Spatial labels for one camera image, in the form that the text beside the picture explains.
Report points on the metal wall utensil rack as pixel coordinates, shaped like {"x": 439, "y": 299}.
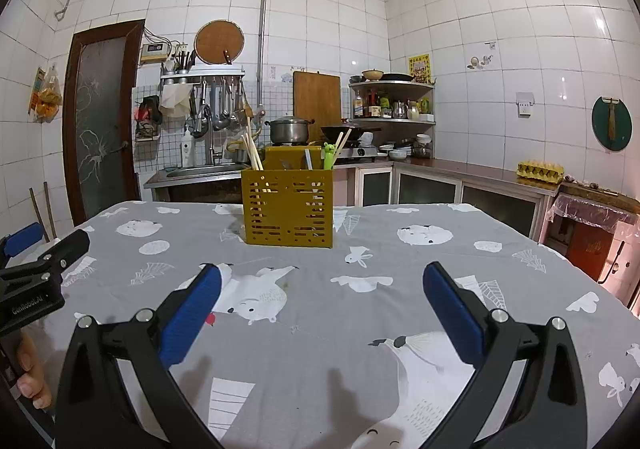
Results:
{"x": 200, "y": 73}

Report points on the steel faucet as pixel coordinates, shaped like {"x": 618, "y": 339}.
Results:
{"x": 214, "y": 139}

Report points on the brown wooden stick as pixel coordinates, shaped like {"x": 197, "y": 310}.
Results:
{"x": 49, "y": 211}
{"x": 34, "y": 209}

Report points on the yellow egg carton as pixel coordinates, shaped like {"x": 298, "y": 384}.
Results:
{"x": 540, "y": 171}

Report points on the plastic covered side table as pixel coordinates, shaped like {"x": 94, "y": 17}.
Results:
{"x": 590, "y": 244}

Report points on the white soap bottle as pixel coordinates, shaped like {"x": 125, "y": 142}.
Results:
{"x": 187, "y": 149}

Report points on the hanging yellow plastic bag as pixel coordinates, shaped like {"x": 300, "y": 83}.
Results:
{"x": 47, "y": 94}

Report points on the white hanging cloth bag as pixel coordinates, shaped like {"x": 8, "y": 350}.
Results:
{"x": 175, "y": 99}

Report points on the row of condiment bottles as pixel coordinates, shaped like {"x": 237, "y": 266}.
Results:
{"x": 390, "y": 106}

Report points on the person's left hand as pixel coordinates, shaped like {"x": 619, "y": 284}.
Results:
{"x": 35, "y": 379}

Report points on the white kitchen cabinets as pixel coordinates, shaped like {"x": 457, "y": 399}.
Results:
{"x": 430, "y": 189}

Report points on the row of hanging kitchen utensils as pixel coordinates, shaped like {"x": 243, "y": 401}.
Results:
{"x": 220, "y": 109}

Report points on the beige bowl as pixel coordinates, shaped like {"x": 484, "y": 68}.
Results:
{"x": 372, "y": 74}

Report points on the brown glass door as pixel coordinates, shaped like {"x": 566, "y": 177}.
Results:
{"x": 100, "y": 129}

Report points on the steel cooking pot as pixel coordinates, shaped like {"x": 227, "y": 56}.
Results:
{"x": 287, "y": 131}

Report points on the green round wall board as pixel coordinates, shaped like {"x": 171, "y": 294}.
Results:
{"x": 601, "y": 129}

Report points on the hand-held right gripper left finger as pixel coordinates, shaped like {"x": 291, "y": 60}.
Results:
{"x": 192, "y": 314}

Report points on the grey printed tablecloth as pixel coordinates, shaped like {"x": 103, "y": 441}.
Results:
{"x": 325, "y": 329}

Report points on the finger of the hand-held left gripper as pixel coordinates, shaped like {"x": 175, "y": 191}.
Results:
{"x": 70, "y": 246}
{"x": 22, "y": 236}

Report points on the black wok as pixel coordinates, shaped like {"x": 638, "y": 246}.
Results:
{"x": 350, "y": 132}

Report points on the stack of bowls and jars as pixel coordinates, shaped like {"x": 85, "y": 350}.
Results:
{"x": 407, "y": 146}

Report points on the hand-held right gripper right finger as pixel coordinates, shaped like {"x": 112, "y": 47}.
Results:
{"x": 450, "y": 314}

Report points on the green frog spoon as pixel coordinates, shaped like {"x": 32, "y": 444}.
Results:
{"x": 329, "y": 155}

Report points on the yellow wall poster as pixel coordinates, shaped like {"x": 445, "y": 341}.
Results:
{"x": 419, "y": 69}

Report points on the grey wall pipe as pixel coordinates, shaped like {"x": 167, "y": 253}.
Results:
{"x": 263, "y": 29}

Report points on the gas stove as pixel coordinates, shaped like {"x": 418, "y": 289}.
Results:
{"x": 360, "y": 152}

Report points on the round woven tray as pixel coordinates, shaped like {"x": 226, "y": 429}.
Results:
{"x": 220, "y": 41}

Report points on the white wall control box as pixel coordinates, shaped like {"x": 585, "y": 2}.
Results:
{"x": 154, "y": 52}

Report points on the black frying pan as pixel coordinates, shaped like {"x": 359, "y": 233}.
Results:
{"x": 398, "y": 77}

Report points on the wooden cutting board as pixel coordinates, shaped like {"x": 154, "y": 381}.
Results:
{"x": 317, "y": 99}

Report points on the white wall socket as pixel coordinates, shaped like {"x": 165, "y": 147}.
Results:
{"x": 525, "y": 104}

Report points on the steel sink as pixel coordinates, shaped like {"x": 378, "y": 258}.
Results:
{"x": 200, "y": 172}

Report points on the yellow slotted utensil holder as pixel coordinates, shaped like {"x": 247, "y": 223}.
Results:
{"x": 287, "y": 209}

